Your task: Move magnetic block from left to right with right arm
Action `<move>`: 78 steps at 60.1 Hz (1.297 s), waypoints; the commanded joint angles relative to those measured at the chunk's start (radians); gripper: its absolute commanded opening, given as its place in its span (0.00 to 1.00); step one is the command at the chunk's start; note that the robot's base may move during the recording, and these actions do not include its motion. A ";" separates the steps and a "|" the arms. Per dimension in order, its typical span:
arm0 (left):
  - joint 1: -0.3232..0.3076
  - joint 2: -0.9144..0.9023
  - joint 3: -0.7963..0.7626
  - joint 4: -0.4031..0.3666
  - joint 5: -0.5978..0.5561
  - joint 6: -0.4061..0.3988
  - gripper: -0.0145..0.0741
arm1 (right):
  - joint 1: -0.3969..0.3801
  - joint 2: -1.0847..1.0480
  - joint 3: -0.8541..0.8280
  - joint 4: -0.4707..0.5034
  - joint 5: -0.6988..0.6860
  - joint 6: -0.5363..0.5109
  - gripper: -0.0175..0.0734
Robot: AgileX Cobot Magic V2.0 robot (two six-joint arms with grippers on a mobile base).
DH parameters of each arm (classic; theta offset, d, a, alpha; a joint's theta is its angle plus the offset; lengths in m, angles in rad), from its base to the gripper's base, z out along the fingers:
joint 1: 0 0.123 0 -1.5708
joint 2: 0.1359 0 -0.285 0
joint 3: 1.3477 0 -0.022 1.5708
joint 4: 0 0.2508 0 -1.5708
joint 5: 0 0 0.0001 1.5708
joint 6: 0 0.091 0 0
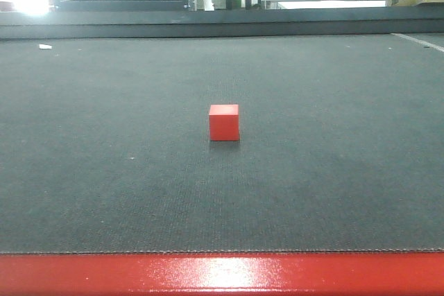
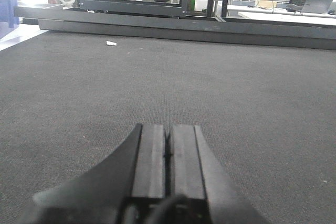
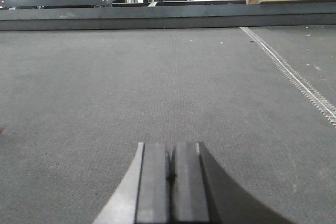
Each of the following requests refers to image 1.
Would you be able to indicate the black raised platform edge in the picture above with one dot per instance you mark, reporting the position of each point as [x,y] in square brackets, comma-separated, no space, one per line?
[223,23]

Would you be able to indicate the white background desk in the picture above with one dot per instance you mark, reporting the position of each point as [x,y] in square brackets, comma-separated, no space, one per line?
[321,4]

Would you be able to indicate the dark grey carpet mat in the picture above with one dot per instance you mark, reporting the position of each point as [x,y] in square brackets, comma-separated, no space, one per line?
[105,144]

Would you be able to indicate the small white paper scrap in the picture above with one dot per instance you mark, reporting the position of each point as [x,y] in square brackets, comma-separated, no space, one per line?
[45,47]

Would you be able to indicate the red magnetic cube block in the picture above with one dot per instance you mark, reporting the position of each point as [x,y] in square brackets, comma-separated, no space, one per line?
[224,122]

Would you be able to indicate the red glossy front edge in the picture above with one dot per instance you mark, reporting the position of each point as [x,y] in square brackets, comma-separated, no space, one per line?
[223,274]

